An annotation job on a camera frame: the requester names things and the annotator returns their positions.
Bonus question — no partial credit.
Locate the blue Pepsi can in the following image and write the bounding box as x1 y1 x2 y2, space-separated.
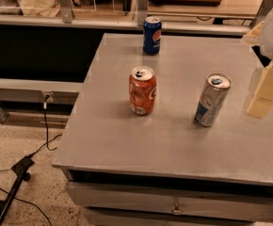
143 16 162 55

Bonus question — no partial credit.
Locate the orange soda can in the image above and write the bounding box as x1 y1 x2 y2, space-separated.
129 66 157 115

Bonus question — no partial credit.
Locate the grey metal bench rail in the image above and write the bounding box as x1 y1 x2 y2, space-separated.
0 78 82 105

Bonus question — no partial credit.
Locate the black cable on floor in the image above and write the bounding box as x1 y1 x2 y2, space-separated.
27 101 63 159

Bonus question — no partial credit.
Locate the grey cabinet drawer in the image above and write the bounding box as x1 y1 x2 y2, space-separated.
66 182 273 222

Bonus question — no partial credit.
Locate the metal drawer handle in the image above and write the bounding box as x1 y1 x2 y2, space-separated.
171 202 183 216

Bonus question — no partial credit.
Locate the silver blue Red Bull can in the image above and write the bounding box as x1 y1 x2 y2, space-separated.
195 73 231 127

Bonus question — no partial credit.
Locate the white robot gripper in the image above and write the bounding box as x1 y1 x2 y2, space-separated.
241 9 273 119

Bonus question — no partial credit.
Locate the black metal floor stand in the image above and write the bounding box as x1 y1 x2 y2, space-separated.
0 156 34 226

